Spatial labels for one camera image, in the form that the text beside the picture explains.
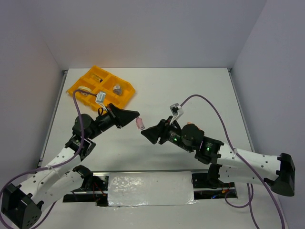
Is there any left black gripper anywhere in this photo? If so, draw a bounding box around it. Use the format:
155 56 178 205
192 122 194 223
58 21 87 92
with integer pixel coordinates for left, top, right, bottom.
88 103 139 140

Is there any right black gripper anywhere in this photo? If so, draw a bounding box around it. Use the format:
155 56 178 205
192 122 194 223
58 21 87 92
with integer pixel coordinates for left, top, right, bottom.
141 115 193 152

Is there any pink highlighter pen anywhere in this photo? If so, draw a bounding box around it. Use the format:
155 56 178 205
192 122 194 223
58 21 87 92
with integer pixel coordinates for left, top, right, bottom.
136 117 145 130

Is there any jar of paper clips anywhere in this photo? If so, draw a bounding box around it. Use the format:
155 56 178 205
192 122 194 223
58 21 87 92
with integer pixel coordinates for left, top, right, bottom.
112 84 122 95

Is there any clear tape roll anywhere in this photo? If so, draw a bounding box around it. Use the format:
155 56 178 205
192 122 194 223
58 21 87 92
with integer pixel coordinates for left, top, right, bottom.
78 86 92 96

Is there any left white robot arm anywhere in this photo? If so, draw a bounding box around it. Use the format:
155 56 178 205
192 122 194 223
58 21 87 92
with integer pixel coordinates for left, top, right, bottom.
0 104 140 229

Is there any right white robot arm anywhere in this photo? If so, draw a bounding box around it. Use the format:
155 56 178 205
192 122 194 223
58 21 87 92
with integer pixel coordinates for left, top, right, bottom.
141 119 295 197

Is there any yellow compartment tray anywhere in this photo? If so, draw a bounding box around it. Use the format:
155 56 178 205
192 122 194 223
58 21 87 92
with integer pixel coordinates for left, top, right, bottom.
66 65 136 108

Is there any silver foil covered plate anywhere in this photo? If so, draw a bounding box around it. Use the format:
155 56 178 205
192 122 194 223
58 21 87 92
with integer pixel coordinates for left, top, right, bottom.
108 171 196 207

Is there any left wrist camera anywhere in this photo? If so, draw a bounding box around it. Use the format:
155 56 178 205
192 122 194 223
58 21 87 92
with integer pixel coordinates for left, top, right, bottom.
95 91 106 104

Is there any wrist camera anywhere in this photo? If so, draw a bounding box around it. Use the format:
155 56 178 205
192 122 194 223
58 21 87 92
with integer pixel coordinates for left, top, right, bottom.
170 103 184 123
95 91 106 104

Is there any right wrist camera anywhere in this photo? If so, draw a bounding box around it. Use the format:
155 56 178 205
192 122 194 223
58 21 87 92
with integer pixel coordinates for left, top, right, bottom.
170 103 184 123

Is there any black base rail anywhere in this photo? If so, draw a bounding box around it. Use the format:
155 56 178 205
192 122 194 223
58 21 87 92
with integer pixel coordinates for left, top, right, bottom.
62 168 239 207

